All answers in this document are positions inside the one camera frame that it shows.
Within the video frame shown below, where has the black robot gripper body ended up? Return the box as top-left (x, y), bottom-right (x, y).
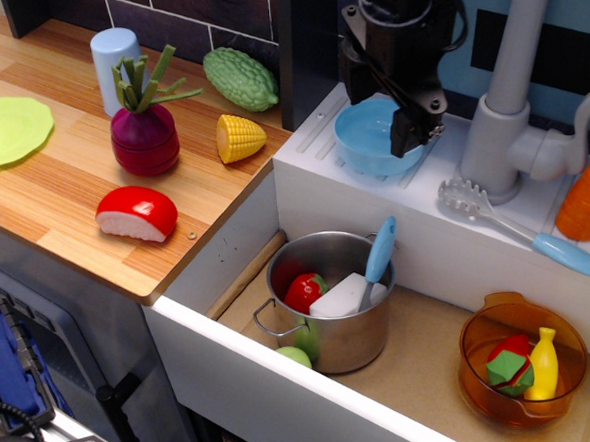
top-left (341, 0), bottom-right (467, 114)

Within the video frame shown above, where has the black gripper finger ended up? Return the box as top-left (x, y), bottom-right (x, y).
top-left (341, 61), bottom-right (381, 105)
top-left (390, 105), bottom-right (444, 158)

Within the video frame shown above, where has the light blue plastic bowl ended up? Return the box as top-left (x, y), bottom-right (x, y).
top-left (334, 98), bottom-right (425, 177)

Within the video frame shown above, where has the orange transparent bowl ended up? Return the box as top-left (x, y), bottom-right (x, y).
top-left (458, 292), bottom-right (587, 428)

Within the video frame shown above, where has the grey toy faucet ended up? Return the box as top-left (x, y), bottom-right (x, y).
top-left (458, 0), bottom-right (590, 205)

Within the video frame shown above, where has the green toy bitter gourd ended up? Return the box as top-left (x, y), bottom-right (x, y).
top-left (202, 47), bottom-right (280, 112)

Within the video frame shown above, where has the yellow toy corn half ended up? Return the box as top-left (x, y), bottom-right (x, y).
top-left (216, 114), bottom-right (267, 164)

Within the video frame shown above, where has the stainless steel pot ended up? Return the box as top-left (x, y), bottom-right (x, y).
top-left (254, 231), bottom-right (395, 374)

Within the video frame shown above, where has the orange toy carrot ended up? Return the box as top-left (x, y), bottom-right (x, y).
top-left (555, 165), bottom-right (590, 242)

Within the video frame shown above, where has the red toy pepper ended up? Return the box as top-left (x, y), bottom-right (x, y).
top-left (284, 272), bottom-right (330, 315)

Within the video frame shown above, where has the white toy sink unit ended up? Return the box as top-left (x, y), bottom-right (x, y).
top-left (144, 88), bottom-right (590, 442)

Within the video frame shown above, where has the purple toy beet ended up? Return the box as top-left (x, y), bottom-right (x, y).
top-left (110, 44), bottom-right (203, 176)

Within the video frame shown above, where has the light blue plastic cup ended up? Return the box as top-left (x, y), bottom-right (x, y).
top-left (90, 27), bottom-right (143, 117)

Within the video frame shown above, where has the green toy apple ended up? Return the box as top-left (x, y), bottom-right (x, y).
top-left (276, 346), bottom-right (313, 368)

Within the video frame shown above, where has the red green toy strawberry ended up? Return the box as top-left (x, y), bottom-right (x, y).
top-left (485, 334), bottom-right (534, 398)

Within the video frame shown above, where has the yellow toy bottle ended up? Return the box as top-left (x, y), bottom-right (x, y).
top-left (524, 327), bottom-right (559, 401)

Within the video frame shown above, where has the lime green plastic plate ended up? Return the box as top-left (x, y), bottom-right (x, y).
top-left (0, 97), bottom-right (55, 167)

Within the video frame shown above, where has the blue clamp tool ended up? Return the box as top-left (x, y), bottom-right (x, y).
top-left (0, 302), bottom-right (72, 425)

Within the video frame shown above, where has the grey pasta spoon blue handle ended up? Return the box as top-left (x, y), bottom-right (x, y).
top-left (437, 177), bottom-right (590, 277)

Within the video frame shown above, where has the blue handled spatula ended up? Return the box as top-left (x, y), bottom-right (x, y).
top-left (358, 216), bottom-right (397, 312)

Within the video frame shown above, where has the black oven door handle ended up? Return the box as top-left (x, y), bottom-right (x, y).
top-left (95, 372), bottom-right (142, 442)

